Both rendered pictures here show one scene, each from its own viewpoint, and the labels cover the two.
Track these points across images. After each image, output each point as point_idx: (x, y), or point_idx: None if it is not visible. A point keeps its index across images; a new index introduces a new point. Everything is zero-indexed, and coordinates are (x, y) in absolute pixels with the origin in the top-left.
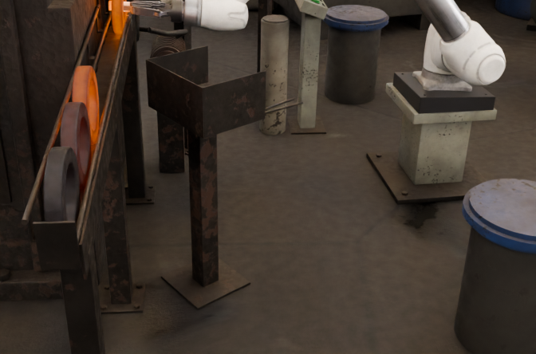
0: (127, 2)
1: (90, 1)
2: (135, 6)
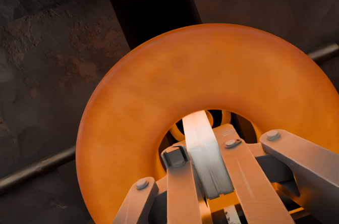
0: (187, 141)
1: (9, 119)
2: (135, 197)
